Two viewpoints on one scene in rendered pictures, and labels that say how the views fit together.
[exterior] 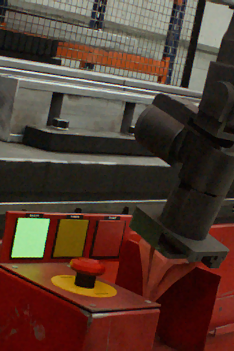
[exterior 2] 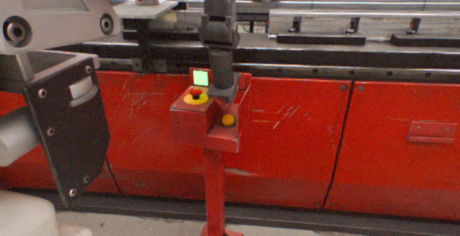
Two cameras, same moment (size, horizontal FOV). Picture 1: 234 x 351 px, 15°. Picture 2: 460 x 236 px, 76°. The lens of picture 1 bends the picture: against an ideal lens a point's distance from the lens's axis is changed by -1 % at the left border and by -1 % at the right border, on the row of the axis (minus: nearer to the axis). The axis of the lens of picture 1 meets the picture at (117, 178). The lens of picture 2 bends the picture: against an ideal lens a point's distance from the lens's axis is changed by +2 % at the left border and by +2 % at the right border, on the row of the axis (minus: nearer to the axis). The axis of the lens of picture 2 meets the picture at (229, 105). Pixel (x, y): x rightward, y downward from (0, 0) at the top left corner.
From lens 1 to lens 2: 1.00 m
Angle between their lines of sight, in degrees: 62
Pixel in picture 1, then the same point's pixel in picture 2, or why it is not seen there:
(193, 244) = (213, 90)
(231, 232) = (425, 88)
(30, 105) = (279, 23)
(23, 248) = (198, 81)
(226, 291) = (425, 119)
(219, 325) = (420, 136)
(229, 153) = (214, 52)
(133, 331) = (192, 119)
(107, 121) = (336, 27)
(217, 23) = not seen: outside the picture
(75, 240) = not seen: hidden behind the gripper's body
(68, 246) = not seen: hidden behind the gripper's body
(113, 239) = (241, 83)
